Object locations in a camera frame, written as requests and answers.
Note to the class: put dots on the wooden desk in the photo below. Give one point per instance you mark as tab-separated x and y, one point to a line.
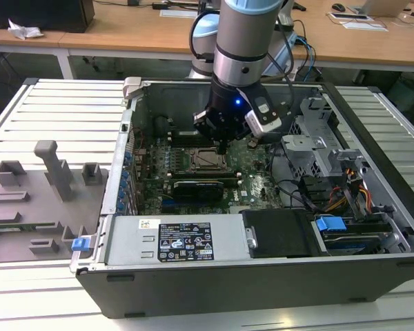
124	31

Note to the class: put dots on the silver CPU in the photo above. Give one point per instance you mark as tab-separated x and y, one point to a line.
208	159

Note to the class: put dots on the green motherboard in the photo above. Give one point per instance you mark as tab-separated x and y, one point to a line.
255	179

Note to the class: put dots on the blue slot retention clip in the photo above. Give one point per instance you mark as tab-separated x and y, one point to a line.
120	208
128	158
125	181
122	196

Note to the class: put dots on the silver metal latch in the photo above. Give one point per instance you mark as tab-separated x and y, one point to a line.
251	238

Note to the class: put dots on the blue expansion slot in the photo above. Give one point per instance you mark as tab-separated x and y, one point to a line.
169	205

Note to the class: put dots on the CPU socket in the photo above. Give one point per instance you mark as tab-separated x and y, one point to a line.
192	169

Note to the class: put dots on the dark round board component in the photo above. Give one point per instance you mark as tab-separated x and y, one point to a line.
254	142

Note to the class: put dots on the metal drive cage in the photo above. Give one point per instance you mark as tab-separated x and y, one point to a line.
303	151

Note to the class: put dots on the grey parts rack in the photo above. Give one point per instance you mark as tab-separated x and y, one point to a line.
38	207

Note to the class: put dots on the black graphics card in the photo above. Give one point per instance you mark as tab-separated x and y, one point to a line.
198	191

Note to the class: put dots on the green RAM stick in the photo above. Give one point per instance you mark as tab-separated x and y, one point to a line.
24	226

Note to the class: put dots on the black RAM slot bank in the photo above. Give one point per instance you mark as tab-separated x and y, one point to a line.
227	180
186	139

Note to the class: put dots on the dark computer mouse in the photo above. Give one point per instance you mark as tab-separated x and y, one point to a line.
338	6

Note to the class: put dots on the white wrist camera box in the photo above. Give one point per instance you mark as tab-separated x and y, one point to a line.
262	124

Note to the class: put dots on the black cylinder board component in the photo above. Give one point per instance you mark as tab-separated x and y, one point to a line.
160	125

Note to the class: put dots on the silver laptop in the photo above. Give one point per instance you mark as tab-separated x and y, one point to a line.
383	7

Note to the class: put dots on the black plastic shroud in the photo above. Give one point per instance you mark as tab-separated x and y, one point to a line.
279	234

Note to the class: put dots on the open black PC case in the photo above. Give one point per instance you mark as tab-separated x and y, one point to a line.
227	289

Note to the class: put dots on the white device with dark screen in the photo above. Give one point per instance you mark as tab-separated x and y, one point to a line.
352	16

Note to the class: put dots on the white paper sheet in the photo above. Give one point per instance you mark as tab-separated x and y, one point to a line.
176	13
365	26

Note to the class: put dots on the blue case clip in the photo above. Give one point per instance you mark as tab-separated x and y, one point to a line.
79	244

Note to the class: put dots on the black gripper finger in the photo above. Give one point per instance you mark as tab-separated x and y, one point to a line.
201	124
239	132

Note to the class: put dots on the black box on desk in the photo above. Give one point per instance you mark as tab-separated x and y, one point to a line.
38	13

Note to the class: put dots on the black power adapter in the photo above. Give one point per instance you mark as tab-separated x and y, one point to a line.
160	5

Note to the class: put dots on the crumpled white paper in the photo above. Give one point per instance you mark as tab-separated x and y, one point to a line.
24	31

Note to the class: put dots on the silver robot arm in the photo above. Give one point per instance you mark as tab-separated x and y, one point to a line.
245	34

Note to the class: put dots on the hard disk in blue carrier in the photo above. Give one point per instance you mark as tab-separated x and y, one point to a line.
331	225

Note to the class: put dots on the grey power supply unit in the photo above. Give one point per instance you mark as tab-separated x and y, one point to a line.
131	238

